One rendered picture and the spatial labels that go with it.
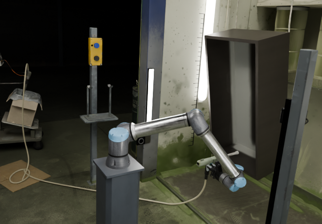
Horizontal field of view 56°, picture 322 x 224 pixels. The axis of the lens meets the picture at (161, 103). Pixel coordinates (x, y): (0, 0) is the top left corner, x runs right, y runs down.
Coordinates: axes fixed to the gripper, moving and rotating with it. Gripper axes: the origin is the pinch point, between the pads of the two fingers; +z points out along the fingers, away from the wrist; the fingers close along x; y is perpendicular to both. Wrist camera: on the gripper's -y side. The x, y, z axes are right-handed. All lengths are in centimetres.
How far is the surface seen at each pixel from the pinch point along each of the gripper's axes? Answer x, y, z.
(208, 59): 14, -87, 33
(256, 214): 36, 45, -37
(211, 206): 5.7, 46.7, -7.3
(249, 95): 51, -55, 9
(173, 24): 10, -110, 87
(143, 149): -25, 18, 72
